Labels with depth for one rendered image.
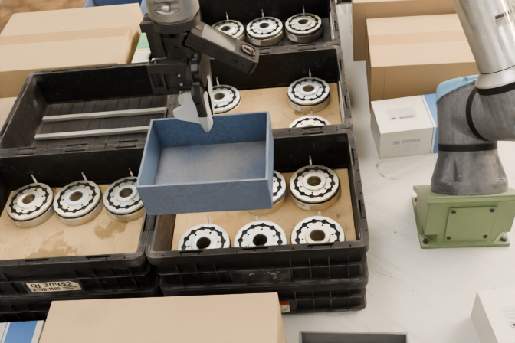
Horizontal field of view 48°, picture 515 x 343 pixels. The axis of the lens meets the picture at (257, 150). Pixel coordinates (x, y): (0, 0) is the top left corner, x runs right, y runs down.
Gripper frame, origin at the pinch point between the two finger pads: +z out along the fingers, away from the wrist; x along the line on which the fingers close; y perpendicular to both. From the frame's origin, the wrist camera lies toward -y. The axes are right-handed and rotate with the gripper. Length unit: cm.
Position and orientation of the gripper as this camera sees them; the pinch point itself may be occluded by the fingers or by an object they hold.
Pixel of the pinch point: (211, 122)
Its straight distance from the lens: 97.0
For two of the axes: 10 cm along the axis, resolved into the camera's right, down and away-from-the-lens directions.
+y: -9.9, 0.3, 1.4
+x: -0.8, 6.4, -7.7
